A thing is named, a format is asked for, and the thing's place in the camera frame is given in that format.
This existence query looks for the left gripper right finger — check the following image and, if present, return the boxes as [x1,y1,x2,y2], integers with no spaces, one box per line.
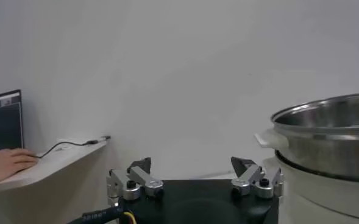
[230,156,285,200]

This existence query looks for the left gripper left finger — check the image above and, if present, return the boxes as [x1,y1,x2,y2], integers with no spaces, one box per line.
[106,156,165,208]

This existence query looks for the stainless steel steamer basket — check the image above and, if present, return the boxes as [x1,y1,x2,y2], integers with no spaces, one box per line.
[254,91,359,183]

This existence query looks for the bare person hand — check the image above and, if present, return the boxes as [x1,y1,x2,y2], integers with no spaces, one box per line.
[0,148,39,191]

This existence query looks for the white electric cooker base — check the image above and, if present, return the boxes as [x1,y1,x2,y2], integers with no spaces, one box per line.
[261,155,359,224]

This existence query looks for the white side desk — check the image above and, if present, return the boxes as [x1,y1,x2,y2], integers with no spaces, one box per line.
[0,138,108,194]

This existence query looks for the black laptop screen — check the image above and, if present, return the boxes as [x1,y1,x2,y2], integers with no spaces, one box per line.
[0,89,24,156]

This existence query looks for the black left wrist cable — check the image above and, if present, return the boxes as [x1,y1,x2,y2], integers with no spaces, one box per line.
[65,206,137,224]

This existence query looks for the black usb adapter cable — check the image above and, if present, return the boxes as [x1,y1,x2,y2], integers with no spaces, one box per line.
[34,135,112,159]

